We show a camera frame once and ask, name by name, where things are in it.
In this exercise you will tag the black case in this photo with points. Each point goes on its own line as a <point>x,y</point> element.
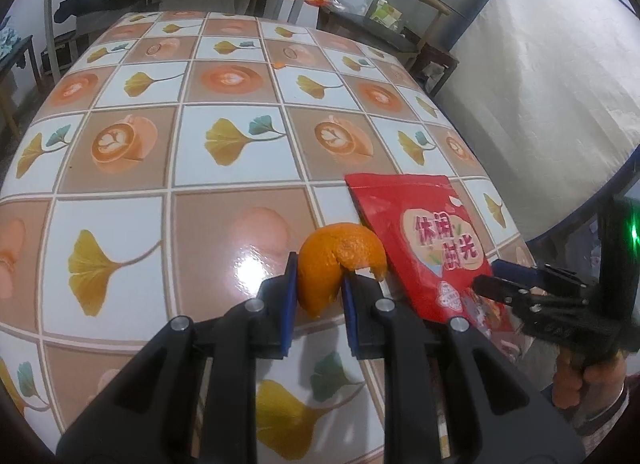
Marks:
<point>57,59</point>

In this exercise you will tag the wooden chair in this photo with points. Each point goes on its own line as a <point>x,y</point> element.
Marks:
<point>15,79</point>

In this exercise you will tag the green white carton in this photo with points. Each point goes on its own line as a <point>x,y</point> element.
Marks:
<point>387,13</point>

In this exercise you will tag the orange peel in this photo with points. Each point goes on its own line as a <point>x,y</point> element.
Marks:
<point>325,259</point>

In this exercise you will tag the floral cloth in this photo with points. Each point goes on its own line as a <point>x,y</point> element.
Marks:
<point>6,36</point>

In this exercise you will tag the dark wooden stool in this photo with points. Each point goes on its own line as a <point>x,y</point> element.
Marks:
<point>437,66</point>

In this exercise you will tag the wooden armchair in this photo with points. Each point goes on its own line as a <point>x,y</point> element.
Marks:
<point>380,29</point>

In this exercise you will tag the person's right hand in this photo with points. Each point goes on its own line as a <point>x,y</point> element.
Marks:
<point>585,384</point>

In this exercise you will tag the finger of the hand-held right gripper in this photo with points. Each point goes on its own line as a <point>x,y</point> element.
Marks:
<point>550,316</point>
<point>520,270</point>

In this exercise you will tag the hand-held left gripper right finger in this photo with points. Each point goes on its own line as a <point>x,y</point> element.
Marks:
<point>350,314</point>

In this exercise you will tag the red snack pouch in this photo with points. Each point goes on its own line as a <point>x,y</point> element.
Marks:
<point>415,239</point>

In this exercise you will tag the white mattress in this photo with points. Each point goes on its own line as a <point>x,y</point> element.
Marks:
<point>540,84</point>

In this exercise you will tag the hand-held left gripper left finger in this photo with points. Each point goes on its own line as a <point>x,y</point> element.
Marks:
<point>289,304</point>

